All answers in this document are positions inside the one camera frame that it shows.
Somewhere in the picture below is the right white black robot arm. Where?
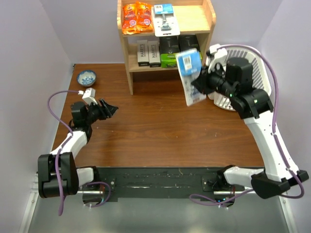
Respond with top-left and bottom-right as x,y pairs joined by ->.
191,57 -> 309,199

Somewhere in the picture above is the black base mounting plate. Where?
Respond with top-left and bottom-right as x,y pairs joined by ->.
42,166 -> 271,207

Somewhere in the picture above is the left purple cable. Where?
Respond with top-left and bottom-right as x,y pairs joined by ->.
47,90 -> 112,216

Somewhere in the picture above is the blue razor blister pack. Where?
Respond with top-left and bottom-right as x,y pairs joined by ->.
152,3 -> 180,37
175,48 -> 207,106

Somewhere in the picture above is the aluminium rail frame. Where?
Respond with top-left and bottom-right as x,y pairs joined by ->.
18,109 -> 298,233

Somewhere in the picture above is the wooden two-tier shelf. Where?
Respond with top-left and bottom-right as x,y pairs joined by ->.
117,0 -> 216,94

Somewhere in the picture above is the white Harry's razor box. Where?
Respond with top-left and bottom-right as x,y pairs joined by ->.
148,41 -> 161,67

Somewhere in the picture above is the blue white ceramic bowl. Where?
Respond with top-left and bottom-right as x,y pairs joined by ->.
76,70 -> 97,87

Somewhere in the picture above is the white plastic laundry basket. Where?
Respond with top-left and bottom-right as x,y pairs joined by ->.
205,44 -> 272,112

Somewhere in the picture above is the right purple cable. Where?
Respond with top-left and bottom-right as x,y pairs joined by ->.
189,44 -> 305,206

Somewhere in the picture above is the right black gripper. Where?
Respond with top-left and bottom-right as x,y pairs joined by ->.
192,61 -> 236,98

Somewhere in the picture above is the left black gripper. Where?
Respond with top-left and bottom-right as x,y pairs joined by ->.
85,98 -> 118,125

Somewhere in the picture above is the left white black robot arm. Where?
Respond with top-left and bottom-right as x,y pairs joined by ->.
37,99 -> 119,198

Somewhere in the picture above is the orange razor bag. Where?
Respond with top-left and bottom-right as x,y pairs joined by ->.
136,1 -> 154,33
122,3 -> 139,35

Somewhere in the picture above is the black green razor box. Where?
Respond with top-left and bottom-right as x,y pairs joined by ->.
178,34 -> 202,60
159,36 -> 180,68

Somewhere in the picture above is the silver Harry's razor box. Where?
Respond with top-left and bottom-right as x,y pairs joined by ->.
137,40 -> 149,67

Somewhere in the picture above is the purple cable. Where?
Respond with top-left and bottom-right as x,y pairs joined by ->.
189,44 -> 305,206
47,90 -> 112,216

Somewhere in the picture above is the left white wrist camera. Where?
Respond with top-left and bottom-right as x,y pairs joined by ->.
78,87 -> 98,105

